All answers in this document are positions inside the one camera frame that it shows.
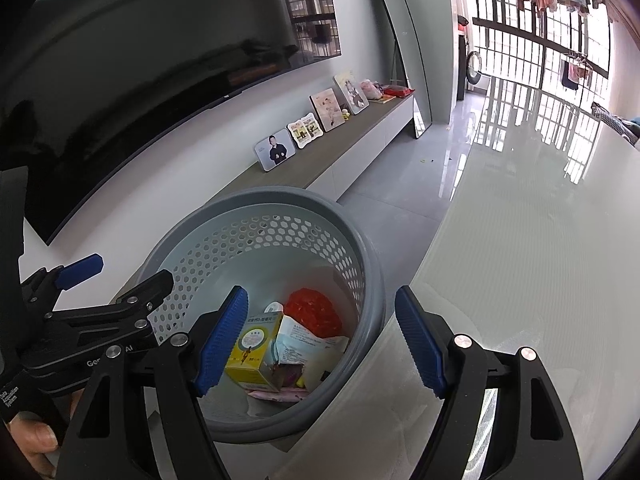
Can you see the pink snack packet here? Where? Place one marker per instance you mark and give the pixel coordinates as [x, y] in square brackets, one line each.
[280, 395]

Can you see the red plastic bag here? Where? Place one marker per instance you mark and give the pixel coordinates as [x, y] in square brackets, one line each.
[312, 312]

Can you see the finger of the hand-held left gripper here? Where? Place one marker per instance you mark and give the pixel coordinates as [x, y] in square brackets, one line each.
[80, 267]
[145, 290]

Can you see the grey perforated plastic bin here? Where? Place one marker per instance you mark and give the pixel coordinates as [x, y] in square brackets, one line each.
[310, 200]

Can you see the large black television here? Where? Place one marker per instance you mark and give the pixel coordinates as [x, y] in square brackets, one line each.
[150, 60]

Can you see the flat wooden tray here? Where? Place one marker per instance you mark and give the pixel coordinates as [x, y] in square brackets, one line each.
[384, 99]

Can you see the tilted white photo frame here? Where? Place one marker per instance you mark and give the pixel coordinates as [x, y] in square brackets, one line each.
[352, 92]

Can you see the plaid cloth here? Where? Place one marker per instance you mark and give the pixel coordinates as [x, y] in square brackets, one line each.
[607, 117]

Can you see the washing machine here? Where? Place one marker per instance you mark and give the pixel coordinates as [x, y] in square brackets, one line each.
[474, 70]

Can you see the long grey white cabinet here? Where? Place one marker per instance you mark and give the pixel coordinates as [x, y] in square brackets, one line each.
[350, 145]

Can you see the yellow cardboard box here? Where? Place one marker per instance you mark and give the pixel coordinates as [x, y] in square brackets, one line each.
[252, 355]

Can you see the flat red packet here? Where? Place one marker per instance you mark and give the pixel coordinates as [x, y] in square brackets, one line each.
[398, 91]

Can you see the red item on washer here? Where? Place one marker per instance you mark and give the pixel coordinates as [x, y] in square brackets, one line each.
[462, 25]

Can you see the person's left hand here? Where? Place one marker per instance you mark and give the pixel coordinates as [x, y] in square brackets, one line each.
[30, 445]

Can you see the photo of suited man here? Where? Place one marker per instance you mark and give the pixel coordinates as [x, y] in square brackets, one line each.
[275, 151]

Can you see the white bottle cap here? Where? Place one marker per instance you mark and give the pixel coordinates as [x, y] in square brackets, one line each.
[274, 308]

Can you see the scalloped white photo frame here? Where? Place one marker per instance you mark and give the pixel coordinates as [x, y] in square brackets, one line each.
[304, 131]

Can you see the black window grille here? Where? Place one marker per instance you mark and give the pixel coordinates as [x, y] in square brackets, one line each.
[525, 35]

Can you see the small clothes drying rack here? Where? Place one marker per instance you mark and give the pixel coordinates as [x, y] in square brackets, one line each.
[575, 72]

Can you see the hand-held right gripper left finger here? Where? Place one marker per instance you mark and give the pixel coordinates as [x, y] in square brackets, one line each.
[222, 340]

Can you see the wooden photo frame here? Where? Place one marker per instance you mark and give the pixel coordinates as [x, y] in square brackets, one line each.
[328, 109]

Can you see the leaning black framed mirror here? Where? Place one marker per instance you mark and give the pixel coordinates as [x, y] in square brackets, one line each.
[400, 35]

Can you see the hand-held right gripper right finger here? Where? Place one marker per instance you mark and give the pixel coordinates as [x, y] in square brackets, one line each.
[420, 345]

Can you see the white paper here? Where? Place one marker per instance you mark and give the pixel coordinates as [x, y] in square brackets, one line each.
[310, 347]

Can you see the blue cloth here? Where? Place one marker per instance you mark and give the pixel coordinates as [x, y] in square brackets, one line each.
[635, 123]

